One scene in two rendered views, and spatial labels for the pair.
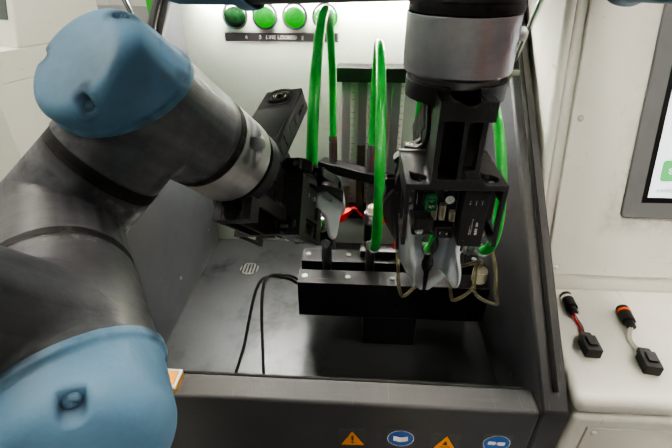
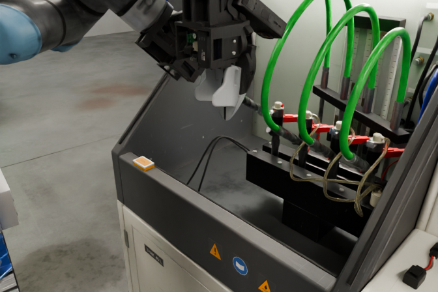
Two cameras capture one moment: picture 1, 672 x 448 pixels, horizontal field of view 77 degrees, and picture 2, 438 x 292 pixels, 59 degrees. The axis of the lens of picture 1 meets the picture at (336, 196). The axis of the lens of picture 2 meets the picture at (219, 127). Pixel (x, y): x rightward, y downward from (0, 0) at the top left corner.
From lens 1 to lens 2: 0.46 m
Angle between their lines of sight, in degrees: 38
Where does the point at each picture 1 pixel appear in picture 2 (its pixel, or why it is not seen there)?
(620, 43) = not seen: outside the picture
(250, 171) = (142, 15)
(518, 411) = (312, 281)
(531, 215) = (412, 146)
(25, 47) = not seen: hidden behind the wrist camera
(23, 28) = not seen: outside the picture
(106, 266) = (41, 8)
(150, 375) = (15, 21)
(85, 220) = (55, 1)
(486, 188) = (202, 28)
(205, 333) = (198, 173)
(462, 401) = (279, 255)
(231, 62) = (280, 4)
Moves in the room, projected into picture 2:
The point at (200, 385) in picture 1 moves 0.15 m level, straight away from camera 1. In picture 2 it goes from (156, 174) to (178, 146)
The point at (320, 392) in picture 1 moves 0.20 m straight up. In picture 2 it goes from (204, 205) to (203, 118)
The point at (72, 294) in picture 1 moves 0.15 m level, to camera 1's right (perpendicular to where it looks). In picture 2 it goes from (18, 1) to (77, 13)
